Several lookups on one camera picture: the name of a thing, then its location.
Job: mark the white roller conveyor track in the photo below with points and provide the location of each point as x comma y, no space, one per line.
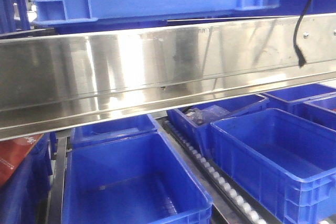
229,205

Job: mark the blue far right front bin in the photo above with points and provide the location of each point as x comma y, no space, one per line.
321,111

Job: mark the blue upper left bin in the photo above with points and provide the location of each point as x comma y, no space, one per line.
8,23

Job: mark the steel divider rail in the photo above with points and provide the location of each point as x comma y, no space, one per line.
56,195

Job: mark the bagged parts in bin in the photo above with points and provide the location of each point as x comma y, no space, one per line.
206,115

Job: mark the blue far right rear bin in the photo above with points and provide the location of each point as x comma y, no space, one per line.
287,99

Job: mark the blue rear middle bin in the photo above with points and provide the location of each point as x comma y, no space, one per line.
111,130

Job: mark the blue lower left bin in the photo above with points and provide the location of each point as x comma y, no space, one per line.
28,186

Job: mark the red cardboard box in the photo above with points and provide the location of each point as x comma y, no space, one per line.
13,153

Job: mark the blue lower middle bin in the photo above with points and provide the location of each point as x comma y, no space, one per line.
139,179

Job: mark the stainless steel shelf rail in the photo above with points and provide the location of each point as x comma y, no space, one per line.
51,83

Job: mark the blue rear bin with parts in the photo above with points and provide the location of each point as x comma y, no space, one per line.
198,135

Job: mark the blue lower right bin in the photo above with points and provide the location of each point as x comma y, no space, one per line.
285,162

